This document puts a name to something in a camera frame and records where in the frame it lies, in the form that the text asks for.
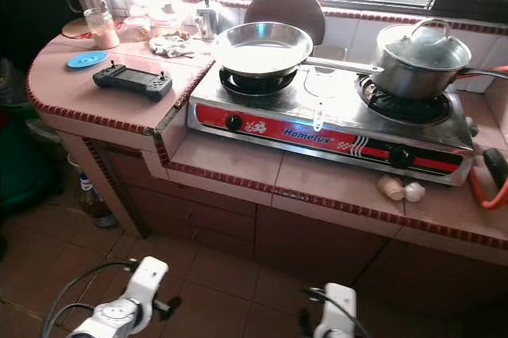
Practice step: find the crumpled white cloth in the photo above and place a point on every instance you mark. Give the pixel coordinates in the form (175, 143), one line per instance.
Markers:
(171, 46)

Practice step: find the red steel gas stove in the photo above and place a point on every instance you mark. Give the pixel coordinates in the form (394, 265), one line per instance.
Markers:
(325, 124)

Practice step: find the brown plate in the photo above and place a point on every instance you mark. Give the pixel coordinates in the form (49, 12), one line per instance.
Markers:
(73, 28)

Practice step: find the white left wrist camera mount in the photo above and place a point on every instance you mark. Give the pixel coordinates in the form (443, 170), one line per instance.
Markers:
(149, 274)

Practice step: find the steel cooking pot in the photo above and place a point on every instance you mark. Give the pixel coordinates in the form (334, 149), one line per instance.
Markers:
(417, 76)

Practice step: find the glass jar pink powder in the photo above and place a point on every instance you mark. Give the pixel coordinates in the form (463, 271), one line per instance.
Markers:
(103, 28)

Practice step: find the green plastic bin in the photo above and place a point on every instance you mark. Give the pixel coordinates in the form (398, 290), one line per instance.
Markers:
(24, 167)

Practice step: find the black handheld controller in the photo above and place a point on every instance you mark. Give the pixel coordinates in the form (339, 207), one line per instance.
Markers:
(133, 82)

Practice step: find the round brown board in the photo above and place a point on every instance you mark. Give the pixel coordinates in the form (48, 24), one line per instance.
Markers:
(286, 5)

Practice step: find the black stove knob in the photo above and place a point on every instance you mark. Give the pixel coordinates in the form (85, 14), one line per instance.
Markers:
(401, 156)
(233, 122)

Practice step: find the glass pot lid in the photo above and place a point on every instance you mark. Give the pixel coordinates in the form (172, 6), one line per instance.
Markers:
(425, 46)

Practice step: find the steel frying pan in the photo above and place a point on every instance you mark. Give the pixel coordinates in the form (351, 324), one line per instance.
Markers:
(260, 48)

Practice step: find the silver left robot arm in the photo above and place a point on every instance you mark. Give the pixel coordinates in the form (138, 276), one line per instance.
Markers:
(115, 322)

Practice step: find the blue round lid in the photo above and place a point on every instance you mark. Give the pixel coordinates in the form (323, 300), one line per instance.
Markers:
(87, 59)

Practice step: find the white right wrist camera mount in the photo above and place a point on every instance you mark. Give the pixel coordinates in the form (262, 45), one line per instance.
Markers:
(335, 310)

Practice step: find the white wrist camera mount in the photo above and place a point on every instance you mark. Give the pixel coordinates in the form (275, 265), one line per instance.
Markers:
(149, 274)
(335, 310)

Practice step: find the plastic bottle blue label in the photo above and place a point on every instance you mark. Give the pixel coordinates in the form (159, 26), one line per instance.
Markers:
(94, 199)

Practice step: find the small steel pitcher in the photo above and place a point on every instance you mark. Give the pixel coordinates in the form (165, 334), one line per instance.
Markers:
(207, 21)

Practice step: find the white garlic bulb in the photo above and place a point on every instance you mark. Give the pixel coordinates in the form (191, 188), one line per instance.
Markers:
(414, 192)

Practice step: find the clear plastic food container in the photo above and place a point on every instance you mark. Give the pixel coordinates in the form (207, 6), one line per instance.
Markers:
(136, 30)

